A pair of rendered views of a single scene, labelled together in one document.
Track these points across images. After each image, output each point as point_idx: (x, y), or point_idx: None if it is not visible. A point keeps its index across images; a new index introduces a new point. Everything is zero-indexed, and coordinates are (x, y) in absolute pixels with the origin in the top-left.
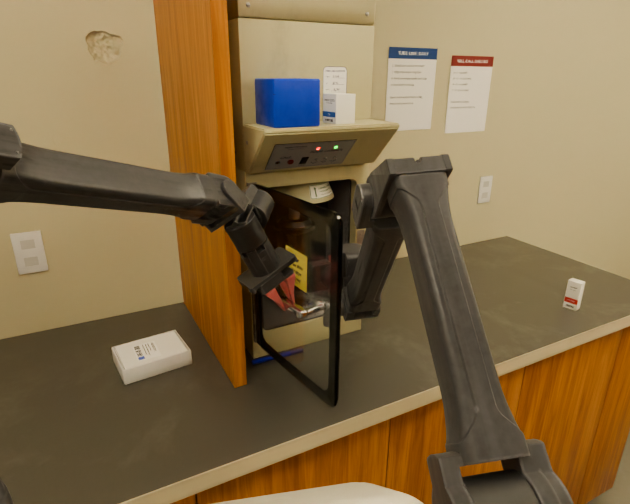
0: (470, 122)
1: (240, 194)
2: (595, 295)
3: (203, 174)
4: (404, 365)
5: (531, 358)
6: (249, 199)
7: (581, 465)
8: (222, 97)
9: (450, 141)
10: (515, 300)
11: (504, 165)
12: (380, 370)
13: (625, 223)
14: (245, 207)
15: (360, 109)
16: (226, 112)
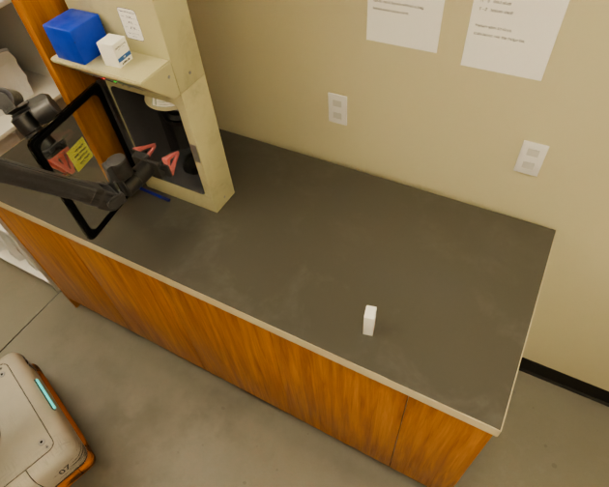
0: (512, 62)
1: (8, 103)
2: (423, 345)
3: None
4: (182, 253)
5: (252, 321)
6: (15, 107)
7: (384, 444)
8: (28, 27)
9: (472, 77)
10: (349, 284)
11: (580, 141)
12: (168, 244)
13: None
14: (8, 112)
15: (159, 49)
16: (35, 38)
